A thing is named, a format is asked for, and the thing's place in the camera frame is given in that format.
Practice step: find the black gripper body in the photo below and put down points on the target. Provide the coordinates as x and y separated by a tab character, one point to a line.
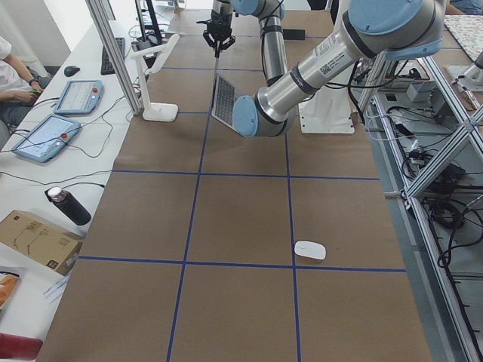
220	22

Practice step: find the grey laptop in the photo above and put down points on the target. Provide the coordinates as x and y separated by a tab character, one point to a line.
223	99

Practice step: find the black mouse pad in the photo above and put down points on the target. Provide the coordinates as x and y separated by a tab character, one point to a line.
294	34

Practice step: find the white computer mouse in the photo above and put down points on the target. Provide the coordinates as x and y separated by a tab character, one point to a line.
310	249

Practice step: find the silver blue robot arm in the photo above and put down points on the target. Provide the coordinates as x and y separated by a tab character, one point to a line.
402	29

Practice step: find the black desk mouse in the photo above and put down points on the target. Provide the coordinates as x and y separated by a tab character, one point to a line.
70	71

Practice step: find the blue teach pendant upper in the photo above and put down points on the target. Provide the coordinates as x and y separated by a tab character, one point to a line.
79	98

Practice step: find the blue teach pendant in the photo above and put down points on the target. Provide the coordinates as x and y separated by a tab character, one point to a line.
79	98
47	138

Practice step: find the blue teach pendant lower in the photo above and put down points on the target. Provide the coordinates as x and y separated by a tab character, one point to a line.
47	138

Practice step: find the seated person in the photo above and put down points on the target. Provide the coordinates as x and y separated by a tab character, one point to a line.
20	86

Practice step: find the black water bottle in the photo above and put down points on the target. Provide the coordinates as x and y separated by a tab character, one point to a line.
68	205

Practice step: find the brown cardboard box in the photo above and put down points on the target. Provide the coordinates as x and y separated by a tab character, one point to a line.
41	240

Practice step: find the aluminium frame post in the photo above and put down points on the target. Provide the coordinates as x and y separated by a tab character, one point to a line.
100	18

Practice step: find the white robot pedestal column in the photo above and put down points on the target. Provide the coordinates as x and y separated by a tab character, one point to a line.
329	109

